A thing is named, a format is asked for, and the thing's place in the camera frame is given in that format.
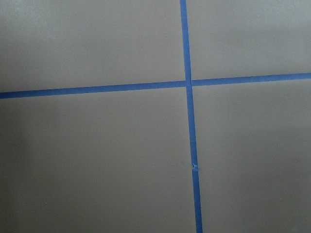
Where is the long blue tape strip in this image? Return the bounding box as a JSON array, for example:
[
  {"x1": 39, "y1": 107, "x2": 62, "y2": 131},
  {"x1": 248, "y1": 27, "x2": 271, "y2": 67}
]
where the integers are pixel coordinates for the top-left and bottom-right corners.
[{"x1": 180, "y1": 0, "x2": 203, "y2": 233}]

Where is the crossing blue tape strip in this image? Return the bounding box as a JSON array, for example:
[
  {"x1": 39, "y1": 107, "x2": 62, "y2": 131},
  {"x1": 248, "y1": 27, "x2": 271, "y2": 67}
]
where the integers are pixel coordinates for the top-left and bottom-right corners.
[{"x1": 0, "y1": 73, "x2": 311, "y2": 99}]

